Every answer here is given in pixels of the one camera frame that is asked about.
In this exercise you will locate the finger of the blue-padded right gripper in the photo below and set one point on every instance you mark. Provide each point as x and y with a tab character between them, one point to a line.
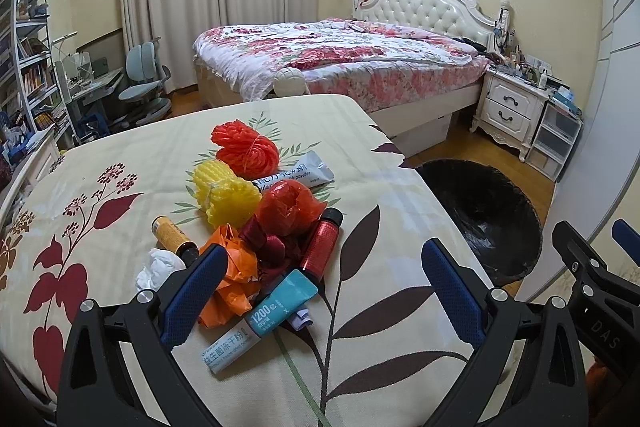
627	238

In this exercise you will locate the lilac crumpled paper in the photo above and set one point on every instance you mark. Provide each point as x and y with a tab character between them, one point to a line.
300	319

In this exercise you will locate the white tufted bed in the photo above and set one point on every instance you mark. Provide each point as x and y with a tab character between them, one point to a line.
416	126

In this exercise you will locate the floral cream bedsheet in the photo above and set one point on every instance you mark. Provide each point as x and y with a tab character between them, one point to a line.
381	351

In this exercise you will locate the round white cushion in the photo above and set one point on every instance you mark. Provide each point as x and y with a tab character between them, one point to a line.
289	81

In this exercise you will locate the amber bottle black cap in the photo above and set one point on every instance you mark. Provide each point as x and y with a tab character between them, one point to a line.
173	239

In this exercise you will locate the teal white cream tube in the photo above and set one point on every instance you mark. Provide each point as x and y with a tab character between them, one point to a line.
290	294

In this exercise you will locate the plastic drawer unit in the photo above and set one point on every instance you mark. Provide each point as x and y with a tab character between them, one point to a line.
554	140

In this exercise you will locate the white toothpaste tube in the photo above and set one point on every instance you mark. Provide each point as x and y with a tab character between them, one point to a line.
310	170

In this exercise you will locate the red crumpled plastic wrapper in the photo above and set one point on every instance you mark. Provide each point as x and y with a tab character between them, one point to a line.
288	208

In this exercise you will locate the orange paper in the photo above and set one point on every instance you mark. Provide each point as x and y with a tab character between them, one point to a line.
233	296

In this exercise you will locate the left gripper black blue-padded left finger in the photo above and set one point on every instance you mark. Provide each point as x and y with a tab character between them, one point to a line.
95	387

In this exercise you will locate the white study desk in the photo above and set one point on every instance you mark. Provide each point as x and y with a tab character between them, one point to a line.
83	94

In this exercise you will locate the black trash bin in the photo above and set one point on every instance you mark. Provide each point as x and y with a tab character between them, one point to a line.
497	220

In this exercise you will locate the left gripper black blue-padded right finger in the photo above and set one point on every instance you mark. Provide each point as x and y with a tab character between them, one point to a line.
549	385

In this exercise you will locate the pink floral quilt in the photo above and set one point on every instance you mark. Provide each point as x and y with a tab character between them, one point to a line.
379	65

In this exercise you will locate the white nightstand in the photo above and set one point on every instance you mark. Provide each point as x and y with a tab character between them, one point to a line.
509	111

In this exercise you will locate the white crumpled tissue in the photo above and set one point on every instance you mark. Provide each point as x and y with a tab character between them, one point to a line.
158	267

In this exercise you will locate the yellow foam fruit net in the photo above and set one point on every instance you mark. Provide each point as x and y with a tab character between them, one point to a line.
225	198

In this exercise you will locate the dark red ribbon bow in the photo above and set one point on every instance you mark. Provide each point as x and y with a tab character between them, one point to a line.
275	256

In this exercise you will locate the white bookshelf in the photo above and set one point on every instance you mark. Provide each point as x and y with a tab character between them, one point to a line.
31	94

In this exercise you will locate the red foam fruit net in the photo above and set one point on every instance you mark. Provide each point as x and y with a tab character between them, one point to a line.
249	154

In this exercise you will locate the red glitter bottle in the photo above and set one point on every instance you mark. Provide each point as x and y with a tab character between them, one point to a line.
320	244

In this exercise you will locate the grey desk chair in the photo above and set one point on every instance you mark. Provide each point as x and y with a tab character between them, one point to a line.
145	97

